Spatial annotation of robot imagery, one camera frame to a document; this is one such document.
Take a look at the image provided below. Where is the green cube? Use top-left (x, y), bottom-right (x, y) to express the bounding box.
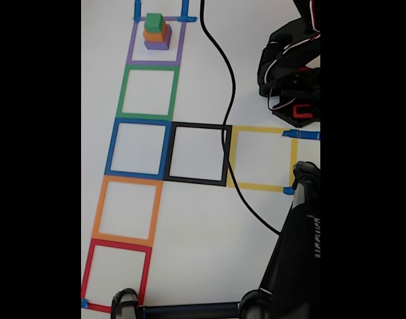
top-left (144, 13), bottom-right (166, 34)

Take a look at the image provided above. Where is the red printed clamp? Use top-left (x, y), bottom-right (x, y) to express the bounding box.
top-left (292, 103), bottom-right (314, 120)

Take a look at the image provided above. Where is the purple cube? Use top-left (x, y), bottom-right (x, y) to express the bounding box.
top-left (144, 25), bottom-right (173, 51)

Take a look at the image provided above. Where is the orange cube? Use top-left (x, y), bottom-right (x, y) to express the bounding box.
top-left (143, 23), bottom-right (169, 43)

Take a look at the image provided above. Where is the yellow square frame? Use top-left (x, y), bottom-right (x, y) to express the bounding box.
top-left (226, 125), bottom-right (298, 193)

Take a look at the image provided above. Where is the black square frame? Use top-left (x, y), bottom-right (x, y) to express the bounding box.
top-left (162, 121), bottom-right (233, 187)

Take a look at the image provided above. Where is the blue square frame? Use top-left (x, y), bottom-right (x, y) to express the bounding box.
top-left (104, 118), bottom-right (173, 180)

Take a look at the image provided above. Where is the green square frame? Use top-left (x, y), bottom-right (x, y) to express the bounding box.
top-left (115, 64), bottom-right (180, 122)

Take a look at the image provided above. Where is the orange square frame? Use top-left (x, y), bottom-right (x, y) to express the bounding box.
top-left (91, 175), bottom-right (163, 247)

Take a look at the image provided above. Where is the black camera tripod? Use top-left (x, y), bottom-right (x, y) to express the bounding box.
top-left (110, 161), bottom-right (321, 319)

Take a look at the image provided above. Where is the purple square frame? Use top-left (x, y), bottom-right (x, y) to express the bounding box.
top-left (126, 15), bottom-right (187, 66)

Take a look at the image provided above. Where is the black camera cable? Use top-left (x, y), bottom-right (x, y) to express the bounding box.
top-left (199, 0), bottom-right (285, 237)

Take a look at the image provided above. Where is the red square frame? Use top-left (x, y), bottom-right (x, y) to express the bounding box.
top-left (81, 238), bottom-right (153, 314)

